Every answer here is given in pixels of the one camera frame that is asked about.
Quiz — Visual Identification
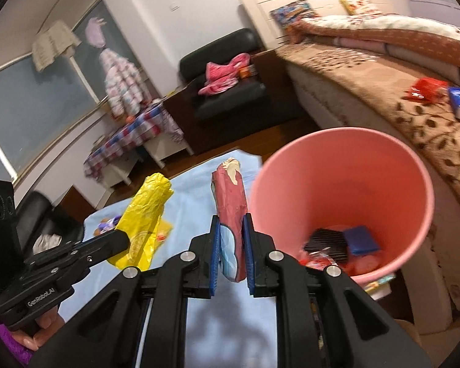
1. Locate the rolled orange floral quilt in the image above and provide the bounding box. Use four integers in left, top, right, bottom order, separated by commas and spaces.
289, 14, 460, 81

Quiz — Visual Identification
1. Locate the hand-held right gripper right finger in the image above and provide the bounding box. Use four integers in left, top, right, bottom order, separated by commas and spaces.
242, 214, 434, 368

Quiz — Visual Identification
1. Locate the yellow printed pillow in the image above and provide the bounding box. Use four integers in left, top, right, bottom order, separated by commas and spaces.
339, 0, 380, 15

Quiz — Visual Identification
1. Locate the checkered tablecloth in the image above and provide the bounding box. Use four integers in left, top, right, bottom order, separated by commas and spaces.
83, 105, 185, 179

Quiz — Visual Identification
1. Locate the dark red snack wrapper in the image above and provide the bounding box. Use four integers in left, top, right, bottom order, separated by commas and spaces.
211, 158, 250, 282

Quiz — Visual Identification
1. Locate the white printed puffer jacket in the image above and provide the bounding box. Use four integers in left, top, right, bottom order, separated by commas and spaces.
102, 48, 146, 117

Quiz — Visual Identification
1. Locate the pink clothing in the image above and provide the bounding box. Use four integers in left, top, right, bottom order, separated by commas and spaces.
197, 53, 251, 96

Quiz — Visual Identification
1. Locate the black armchair with white cloth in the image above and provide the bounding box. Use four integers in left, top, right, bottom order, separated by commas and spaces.
15, 192, 85, 255

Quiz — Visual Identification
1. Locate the purple wrapper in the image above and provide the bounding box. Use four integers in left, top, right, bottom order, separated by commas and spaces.
94, 217, 122, 236

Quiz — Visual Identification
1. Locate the white crumpled cloth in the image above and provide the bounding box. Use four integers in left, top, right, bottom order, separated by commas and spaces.
33, 233, 64, 254

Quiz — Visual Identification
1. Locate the colourful printed pillow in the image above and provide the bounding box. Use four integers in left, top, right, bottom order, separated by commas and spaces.
270, 0, 320, 27

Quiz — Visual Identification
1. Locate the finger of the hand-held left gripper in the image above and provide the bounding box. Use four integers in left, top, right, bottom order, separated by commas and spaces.
23, 228, 131, 278

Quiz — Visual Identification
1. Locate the window with grey blind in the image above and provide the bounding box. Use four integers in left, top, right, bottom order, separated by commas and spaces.
0, 0, 154, 185

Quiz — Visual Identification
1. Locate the black foam net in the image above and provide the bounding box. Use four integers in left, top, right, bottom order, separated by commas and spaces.
304, 228, 349, 264

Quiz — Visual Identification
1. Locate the pink plastic bucket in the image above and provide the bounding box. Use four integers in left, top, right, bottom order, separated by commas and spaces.
250, 126, 435, 288

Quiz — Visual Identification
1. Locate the purple hanging garment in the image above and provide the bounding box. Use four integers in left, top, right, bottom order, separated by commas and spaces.
85, 17, 106, 49

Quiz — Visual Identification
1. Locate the bed with brown floral blanket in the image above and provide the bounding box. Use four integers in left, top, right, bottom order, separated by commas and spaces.
276, 40, 460, 334

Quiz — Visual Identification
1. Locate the cream hanging jacket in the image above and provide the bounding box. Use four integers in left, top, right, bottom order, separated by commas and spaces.
31, 23, 81, 73

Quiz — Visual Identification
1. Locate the light blue cloth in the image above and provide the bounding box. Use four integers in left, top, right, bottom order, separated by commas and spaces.
57, 146, 280, 368

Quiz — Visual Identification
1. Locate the person's left hand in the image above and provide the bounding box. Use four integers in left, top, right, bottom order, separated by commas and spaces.
8, 309, 64, 351

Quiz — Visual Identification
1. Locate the black armchair with pink clothing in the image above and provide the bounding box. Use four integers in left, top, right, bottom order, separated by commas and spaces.
165, 28, 270, 123

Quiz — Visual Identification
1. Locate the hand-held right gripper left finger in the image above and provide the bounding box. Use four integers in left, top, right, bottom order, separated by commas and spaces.
29, 215, 221, 368

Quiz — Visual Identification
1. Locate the red packet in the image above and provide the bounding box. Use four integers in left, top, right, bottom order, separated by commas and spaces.
404, 77, 449, 102

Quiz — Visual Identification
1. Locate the yellow plastic bag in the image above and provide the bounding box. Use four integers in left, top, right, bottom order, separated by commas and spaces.
107, 173, 175, 271

